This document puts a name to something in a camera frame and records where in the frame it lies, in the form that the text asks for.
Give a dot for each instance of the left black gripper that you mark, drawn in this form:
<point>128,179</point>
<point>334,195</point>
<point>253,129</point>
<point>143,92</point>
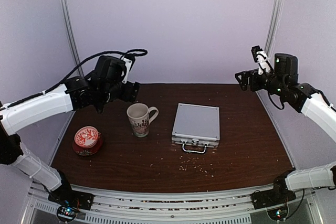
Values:
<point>130,94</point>

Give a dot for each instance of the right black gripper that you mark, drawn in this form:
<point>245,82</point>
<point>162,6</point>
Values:
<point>254,85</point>

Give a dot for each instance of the white decorated mug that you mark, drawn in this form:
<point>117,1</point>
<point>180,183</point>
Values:
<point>140,117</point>

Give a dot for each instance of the aluminium poker case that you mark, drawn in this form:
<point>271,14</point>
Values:
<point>196,128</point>

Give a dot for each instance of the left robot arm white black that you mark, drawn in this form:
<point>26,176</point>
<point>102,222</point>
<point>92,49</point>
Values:
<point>106,83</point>

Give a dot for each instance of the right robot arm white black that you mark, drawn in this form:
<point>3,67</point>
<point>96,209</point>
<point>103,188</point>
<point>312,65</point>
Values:
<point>281,79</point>

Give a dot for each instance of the red patterned bowl with lid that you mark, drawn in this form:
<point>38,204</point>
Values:
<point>87,141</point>

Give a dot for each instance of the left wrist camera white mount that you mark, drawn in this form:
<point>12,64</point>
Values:
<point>128,62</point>

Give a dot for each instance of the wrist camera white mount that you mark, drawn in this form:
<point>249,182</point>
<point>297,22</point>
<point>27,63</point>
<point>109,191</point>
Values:
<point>128,62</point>
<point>260,57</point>

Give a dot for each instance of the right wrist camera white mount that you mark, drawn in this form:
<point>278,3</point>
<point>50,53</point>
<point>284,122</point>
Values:
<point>260,57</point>

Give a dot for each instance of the right aluminium frame post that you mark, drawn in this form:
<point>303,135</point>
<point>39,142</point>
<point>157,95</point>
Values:
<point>274,22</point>

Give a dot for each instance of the aluminium frame post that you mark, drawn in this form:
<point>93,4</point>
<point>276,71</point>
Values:
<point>69,31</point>
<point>274,22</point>

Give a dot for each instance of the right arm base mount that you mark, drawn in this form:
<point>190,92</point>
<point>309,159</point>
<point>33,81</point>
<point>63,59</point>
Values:
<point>276,205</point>

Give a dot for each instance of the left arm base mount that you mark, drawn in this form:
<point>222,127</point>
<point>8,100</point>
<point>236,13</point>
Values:
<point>72,209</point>

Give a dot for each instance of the front aluminium rail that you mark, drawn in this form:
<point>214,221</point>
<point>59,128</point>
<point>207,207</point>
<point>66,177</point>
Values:
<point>230,206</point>

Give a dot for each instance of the left aluminium frame post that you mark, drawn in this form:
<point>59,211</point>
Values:
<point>69,31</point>

